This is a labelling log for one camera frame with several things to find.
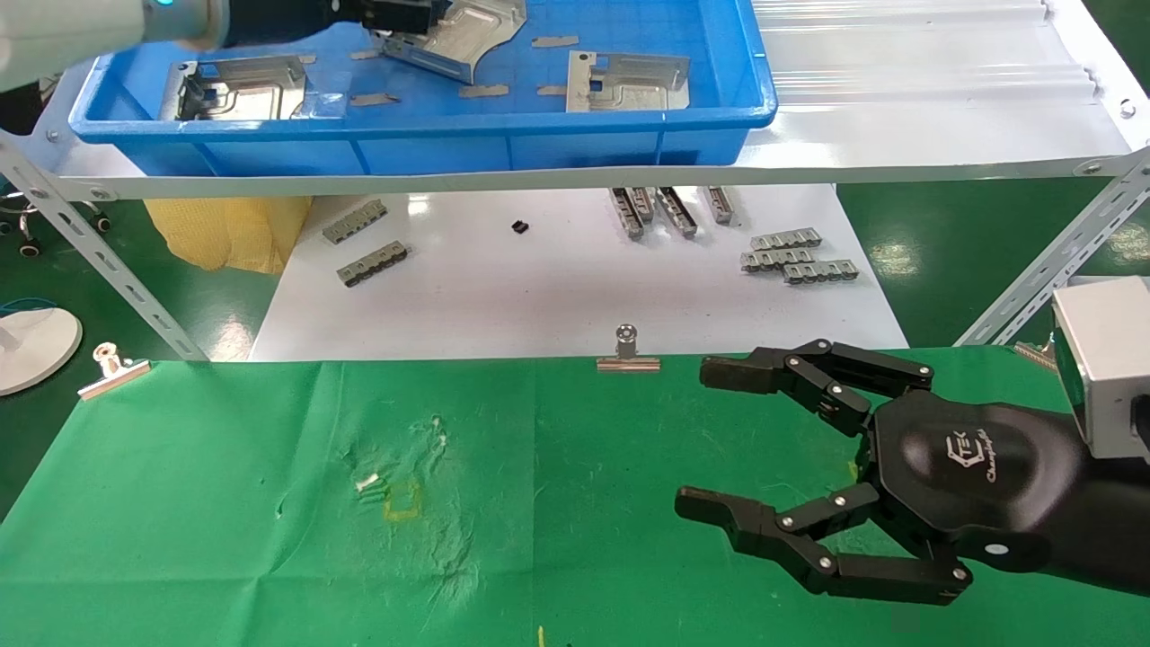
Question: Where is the black caster stool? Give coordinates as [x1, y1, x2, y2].
[0, 79, 113, 259]

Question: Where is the white metal shelf rack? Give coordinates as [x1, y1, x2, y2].
[0, 0, 1150, 365]

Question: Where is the yellow mesh bag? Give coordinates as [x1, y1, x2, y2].
[144, 196, 314, 275]

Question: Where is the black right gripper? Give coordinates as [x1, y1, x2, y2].
[676, 339, 1088, 605]

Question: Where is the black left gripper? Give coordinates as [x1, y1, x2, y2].
[220, 0, 450, 48]

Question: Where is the curved edge metal plate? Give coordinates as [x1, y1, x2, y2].
[382, 0, 528, 86]

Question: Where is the green table cloth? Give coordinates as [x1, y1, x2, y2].
[0, 346, 1150, 647]

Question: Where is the bent metal plate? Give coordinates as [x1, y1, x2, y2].
[160, 56, 311, 122]
[566, 51, 693, 113]

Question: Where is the white round floor base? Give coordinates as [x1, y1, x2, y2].
[0, 307, 84, 396]

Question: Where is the blue plastic bin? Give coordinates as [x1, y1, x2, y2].
[70, 0, 779, 177]

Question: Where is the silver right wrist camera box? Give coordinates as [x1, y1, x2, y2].
[1051, 277, 1150, 461]

